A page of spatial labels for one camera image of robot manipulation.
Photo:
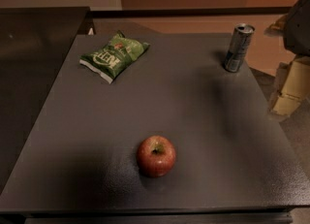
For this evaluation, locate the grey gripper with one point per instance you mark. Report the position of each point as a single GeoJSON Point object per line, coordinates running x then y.
{"type": "Point", "coordinates": [299, 29]}

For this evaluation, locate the red apple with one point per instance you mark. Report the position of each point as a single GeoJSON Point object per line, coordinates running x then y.
{"type": "Point", "coordinates": [155, 156]}

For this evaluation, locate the dark side cabinet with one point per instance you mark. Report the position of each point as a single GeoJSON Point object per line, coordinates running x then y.
{"type": "Point", "coordinates": [34, 43]}

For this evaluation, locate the silver blue drink can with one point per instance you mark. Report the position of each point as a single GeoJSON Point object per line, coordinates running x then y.
{"type": "Point", "coordinates": [241, 39]}

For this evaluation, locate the green snack bag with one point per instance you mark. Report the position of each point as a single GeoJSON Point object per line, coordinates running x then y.
{"type": "Point", "coordinates": [114, 57]}

